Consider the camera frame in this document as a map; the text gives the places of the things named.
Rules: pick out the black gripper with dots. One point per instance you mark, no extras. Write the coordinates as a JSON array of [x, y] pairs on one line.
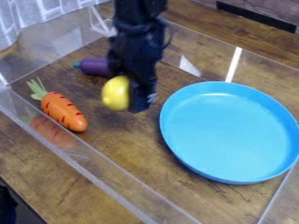
[[136, 49]]

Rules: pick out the yellow toy lemon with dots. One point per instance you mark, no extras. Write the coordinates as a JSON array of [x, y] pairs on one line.
[[115, 93]]

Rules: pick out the orange toy carrot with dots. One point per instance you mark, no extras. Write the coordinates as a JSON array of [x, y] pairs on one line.
[[57, 107]]

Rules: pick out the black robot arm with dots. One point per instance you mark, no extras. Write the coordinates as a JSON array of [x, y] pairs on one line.
[[137, 12]]

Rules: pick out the blue round tray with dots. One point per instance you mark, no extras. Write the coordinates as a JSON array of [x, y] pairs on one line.
[[229, 132]]

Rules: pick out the purple toy eggplant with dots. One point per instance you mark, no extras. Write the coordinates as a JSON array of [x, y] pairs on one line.
[[93, 66]]

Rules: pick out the white curtain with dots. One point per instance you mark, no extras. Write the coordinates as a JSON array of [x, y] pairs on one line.
[[21, 13]]

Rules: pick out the clear acrylic enclosure wall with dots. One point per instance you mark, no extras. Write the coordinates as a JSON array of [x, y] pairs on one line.
[[112, 174]]

